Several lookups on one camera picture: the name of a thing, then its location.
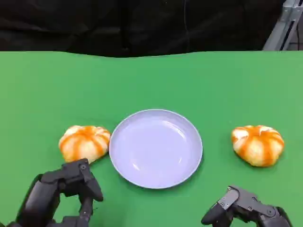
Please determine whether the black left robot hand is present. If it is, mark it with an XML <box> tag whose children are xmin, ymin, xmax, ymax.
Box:
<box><xmin>6</xmin><ymin>158</ymin><xmax>104</xmax><ymax>227</ymax></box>

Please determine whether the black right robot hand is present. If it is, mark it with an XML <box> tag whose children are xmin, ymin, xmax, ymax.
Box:
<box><xmin>201</xmin><ymin>185</ymin><xmax>294</xmax><ymax>227</ymax></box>

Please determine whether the orange and white bread roll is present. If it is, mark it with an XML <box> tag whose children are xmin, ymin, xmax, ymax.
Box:
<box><xmin>231</xmin><ymin>125</ymin><xmax>285</xmax><ymax>168</ymax></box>
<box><xmin>58</xmin><ymin>125</ymin><xmax>111</xmax><ymax>165</ymax></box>

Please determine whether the lilac plate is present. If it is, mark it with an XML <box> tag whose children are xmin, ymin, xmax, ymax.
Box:
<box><xmin>108</xmin><ymin>109</ymin><xmax>204</xmax><ymax>190</ymax></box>

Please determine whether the green table cloth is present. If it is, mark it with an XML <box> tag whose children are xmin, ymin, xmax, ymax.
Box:
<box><xmin>0</xmin><ymin>50</ymin><xmax>303</xmax><ymax>227</ymax></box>

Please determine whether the black backdrop curtain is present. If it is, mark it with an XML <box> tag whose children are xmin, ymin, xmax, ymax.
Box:
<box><xmin>0</xmin><ymin>0</ymin><xmax>285</xmax><ymax>58</ymax></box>

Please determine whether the grey aluminium frame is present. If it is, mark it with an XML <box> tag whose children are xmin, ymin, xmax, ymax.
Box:
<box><xmin>263</xmin><ymin>0</ymin><xmax>303</xmax><ymax>51</ymax></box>

